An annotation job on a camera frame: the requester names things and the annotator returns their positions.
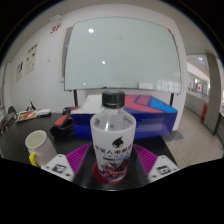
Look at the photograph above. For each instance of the colourful flat box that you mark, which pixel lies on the colourful flat box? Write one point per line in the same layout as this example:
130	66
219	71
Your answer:
28	115

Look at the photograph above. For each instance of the blue box with red-white print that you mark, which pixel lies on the blue box with red-white print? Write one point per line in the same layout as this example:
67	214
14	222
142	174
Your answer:
153	115

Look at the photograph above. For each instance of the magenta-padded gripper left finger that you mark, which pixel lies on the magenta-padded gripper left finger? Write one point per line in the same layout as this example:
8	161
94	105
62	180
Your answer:
76	158

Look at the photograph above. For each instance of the small white device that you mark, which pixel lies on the small white device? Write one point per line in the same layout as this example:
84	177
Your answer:
45	112

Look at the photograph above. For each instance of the flat round red coaster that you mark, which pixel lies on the flat round red coaster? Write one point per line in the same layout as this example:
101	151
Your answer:
96	173

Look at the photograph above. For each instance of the large whiteboard on stand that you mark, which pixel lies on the large whiteboard on stand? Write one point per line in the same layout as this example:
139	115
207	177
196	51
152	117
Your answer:
123	53

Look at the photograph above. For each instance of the black chair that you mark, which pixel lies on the black chair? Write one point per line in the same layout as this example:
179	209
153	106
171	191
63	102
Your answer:
7	118

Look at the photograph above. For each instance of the large white wall poster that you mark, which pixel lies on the large white wall poster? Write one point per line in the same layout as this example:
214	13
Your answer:
31	58

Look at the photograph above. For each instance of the red and black tool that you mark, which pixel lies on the red and black tool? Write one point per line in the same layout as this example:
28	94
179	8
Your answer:
63	124

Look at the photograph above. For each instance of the clear bottle with white label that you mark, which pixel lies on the clear bottle with white label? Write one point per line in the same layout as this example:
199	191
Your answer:
112	133

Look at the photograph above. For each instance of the dark side desk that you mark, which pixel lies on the dark side desk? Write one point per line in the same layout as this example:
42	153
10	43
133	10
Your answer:
220	128

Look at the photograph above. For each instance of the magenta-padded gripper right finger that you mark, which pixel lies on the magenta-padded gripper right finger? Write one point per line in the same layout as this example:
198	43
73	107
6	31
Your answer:
148	160

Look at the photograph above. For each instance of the small white wall poster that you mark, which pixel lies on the small white wall poster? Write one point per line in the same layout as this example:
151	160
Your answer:
19	70

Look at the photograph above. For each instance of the framed notice board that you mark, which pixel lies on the framed notice board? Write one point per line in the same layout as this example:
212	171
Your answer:
64	56

